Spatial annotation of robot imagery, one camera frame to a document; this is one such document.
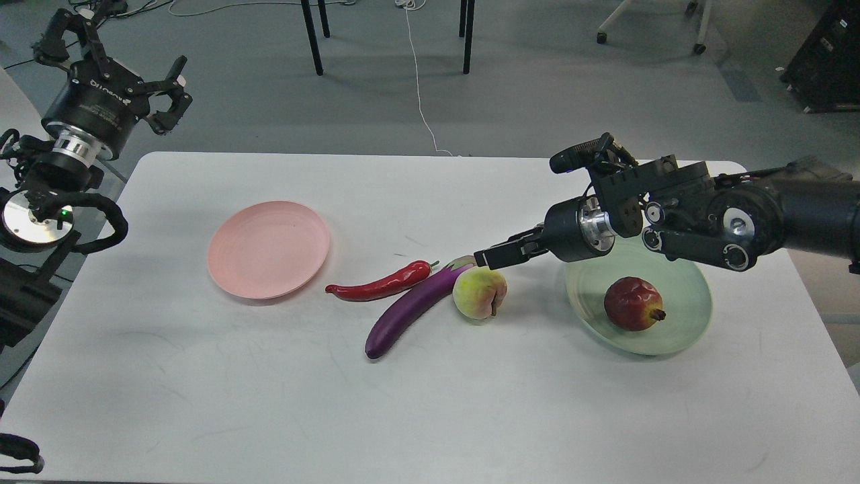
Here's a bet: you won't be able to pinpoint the red chili pepper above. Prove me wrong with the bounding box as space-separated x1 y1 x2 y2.
325 260 439 301

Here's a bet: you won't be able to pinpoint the black equipment case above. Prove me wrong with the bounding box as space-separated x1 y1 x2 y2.
780 1 859 114

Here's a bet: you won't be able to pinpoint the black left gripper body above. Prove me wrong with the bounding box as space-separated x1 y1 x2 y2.
41 60 142 161

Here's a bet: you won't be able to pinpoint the purple eggplant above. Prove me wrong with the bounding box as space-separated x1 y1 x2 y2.
365 256 476 360

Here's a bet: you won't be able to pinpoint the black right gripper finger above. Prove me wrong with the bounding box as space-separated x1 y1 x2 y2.
474 243 549 270
501 225 544 248

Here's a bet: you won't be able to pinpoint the white chair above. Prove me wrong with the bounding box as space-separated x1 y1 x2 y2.
1 68 41 134

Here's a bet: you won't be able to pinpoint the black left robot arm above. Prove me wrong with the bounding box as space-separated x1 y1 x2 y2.
1 1 191 349

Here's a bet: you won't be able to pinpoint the pink plate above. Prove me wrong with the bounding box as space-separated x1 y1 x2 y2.
206 201 331 300

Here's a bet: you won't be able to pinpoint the yellow green peach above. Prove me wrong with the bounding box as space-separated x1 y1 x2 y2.
452 267 508 321

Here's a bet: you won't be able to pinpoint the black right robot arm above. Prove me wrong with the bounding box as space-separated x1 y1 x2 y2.
475 132 859 274

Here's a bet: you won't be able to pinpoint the white rolling chair base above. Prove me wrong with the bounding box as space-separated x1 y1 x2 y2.
594 1 716 57

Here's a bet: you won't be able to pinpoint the black table leg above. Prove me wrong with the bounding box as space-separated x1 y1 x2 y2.
299 0 331 76
458 0 476 75

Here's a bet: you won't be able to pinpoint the red pomegranate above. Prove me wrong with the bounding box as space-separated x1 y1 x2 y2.
603 276 667 333

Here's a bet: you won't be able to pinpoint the white floor cable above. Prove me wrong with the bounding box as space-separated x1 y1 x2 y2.
395 0 455 157

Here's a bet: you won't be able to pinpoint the green plate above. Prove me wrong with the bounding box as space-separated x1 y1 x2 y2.
564 238 712 356

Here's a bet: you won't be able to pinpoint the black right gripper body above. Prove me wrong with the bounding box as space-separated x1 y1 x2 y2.
543 196 615 263

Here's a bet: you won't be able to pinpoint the black floor cables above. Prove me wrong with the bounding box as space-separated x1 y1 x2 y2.
5 0 175 71

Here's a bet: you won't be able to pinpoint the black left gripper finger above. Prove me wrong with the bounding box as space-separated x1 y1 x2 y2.
32 8 112 81
125 55 191 136

